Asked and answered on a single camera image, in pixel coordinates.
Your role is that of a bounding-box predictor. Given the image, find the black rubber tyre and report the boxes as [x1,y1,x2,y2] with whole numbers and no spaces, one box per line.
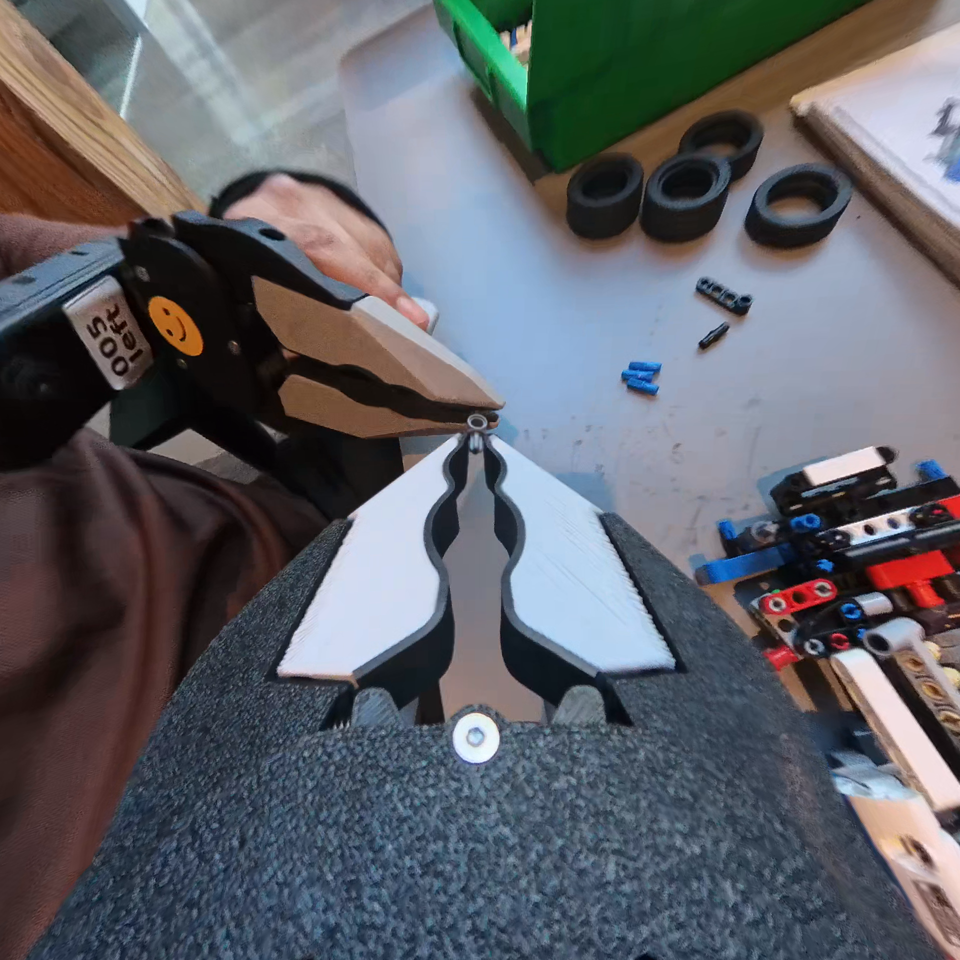
[639,153,732,243]
[744,163,854,250]
[678,110,765,181]
[566,152,645,241]

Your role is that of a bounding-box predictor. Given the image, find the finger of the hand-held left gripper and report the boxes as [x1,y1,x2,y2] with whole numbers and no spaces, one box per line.
[251,276,506,413]
[277,369,500,441]

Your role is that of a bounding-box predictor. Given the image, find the green plastic bin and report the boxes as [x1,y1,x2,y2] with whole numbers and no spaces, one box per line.
[433,0,875,174]

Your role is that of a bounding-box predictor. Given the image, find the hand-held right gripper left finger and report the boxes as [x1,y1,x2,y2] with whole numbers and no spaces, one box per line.
[276,432,471,708]

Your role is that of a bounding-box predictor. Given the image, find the person's left hand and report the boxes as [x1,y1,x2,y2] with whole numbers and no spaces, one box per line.
[213,174,432,331]

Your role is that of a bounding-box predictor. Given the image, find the wooden cabinet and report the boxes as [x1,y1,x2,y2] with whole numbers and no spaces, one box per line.
[0,0,207,226]

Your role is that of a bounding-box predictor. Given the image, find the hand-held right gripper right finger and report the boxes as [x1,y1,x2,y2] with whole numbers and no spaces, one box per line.
[483,433,678,708]

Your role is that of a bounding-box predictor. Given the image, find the brick model race car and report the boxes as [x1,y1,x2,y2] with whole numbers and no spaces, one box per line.
[693,446,960,954]

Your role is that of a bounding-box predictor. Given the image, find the open instruction booklet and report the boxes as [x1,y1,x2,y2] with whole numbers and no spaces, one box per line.
[789,22,960,290]

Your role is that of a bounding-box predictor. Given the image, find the black angled brick beam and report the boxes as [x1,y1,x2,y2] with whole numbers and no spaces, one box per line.
[695,276,754,317]

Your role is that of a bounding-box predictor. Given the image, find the person's black trousers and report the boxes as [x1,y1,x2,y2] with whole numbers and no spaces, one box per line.
[255,427,410,522]

